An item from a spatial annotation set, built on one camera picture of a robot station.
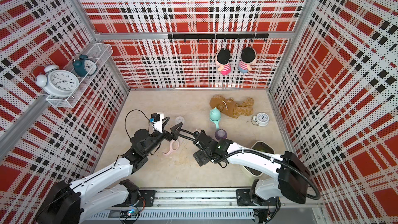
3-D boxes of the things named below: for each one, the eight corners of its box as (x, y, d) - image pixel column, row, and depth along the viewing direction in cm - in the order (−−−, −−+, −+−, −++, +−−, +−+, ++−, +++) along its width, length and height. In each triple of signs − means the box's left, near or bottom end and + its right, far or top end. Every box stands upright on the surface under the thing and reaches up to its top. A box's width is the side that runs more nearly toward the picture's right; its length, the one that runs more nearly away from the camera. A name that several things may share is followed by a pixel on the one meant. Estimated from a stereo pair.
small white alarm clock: (254, 126, 101) (256, 123, 98) (252, 115, 107) (253, 112, 104) (269, 126, 101) (270, 123, 98) (265, 115, 107) (267, 112, 104)
